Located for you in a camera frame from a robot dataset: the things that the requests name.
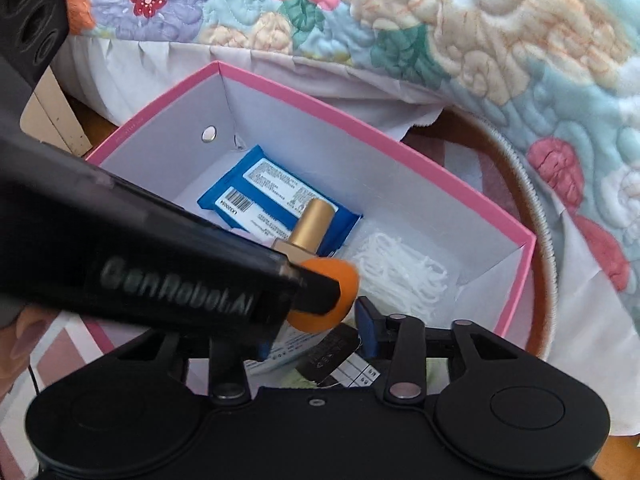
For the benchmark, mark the person's left hand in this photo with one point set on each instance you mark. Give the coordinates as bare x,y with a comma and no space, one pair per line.
32,332

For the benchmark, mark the pink cardboard box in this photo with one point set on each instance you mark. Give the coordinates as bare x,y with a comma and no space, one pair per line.
410,200

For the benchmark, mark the blue wet wipes pack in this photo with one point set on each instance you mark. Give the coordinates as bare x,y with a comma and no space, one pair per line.
260,180

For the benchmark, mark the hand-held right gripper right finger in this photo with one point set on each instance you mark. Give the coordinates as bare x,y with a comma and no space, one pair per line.
369,327

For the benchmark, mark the white printed packet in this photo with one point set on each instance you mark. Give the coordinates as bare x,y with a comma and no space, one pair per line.
295,347

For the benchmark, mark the orange makeup sponge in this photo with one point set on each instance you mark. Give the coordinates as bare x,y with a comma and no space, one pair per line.
345,285

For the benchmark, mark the foundation bottle with gold cap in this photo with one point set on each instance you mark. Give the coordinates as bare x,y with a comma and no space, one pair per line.
312,227

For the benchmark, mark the floral quilt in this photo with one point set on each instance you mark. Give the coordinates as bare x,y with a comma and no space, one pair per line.
450,25

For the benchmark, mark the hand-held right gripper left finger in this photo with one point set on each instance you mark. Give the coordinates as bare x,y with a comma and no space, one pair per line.
227,375

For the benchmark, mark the checkered rug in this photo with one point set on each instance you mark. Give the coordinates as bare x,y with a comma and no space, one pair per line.
505,180

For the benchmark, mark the clear floss pick box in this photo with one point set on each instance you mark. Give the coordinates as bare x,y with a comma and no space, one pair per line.
405,272

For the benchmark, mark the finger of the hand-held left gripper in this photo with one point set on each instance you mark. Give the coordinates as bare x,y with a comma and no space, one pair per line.
320,291

